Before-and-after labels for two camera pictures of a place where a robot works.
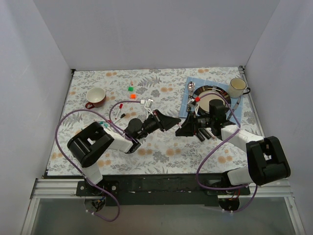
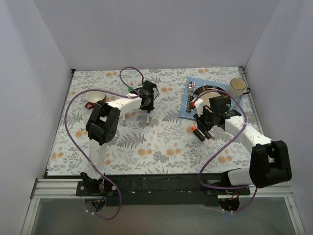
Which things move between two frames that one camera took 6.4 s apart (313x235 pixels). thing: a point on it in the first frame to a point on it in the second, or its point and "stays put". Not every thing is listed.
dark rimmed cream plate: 203,105 stays put
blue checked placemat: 234,114 stays put
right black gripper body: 193,123 to 204,120
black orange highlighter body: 201,137 stays put
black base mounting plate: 161,190 stays put
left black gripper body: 156,120 to 147,105
